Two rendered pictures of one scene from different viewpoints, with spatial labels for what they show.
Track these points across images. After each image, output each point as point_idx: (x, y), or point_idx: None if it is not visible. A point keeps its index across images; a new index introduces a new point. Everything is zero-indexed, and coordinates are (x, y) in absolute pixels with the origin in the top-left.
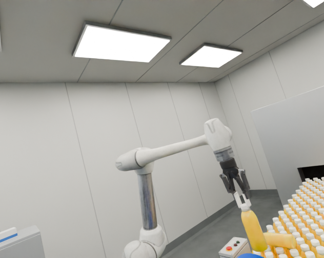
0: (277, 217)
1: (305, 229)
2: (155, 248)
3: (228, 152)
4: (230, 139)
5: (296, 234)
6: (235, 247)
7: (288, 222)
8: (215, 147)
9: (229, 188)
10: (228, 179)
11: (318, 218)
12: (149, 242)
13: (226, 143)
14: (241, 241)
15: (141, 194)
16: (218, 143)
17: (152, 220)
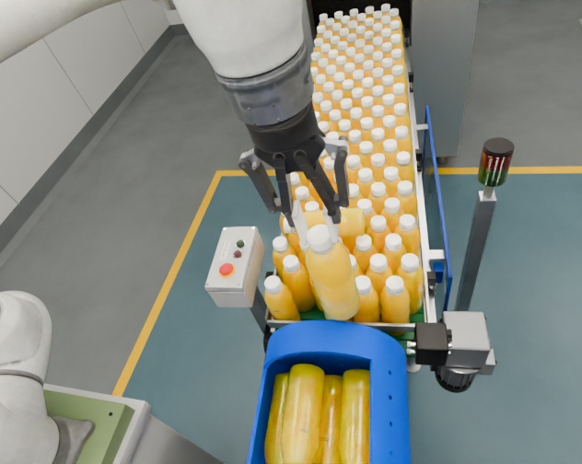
0: None
1: (366, 171)
2: (27, 367)
3: (303, 81)
4: None
5: (355, 191)
6: (239, 261)
7: (328, 159)
8: (238, 62)
9: (273, 193)
10: (279, 179)
11: (379, 135)
12: None
13: (296, 29)
14: (246, 239)
15: None
16: (260, 37)
17: None
